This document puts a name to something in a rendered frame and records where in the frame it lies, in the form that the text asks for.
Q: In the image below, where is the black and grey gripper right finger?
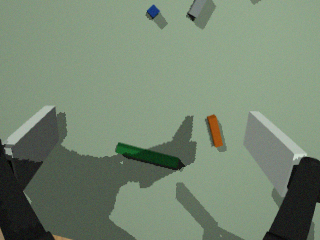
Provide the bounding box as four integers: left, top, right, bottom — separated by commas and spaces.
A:
243, 111, 320, 240

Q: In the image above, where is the green rod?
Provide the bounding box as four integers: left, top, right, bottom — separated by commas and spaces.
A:
116, 142, 179, 168

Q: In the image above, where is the orange rod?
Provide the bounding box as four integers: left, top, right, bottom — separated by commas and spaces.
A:
207, 114, 223, 148

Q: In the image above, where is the small blue cube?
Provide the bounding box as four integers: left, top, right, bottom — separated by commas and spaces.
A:
147, 4, 160, 18

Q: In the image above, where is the grey rod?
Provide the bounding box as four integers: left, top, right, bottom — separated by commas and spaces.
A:
188, 0, 206, 18

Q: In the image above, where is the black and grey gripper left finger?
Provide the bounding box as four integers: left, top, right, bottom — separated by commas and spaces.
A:
0, 106, 59, 240

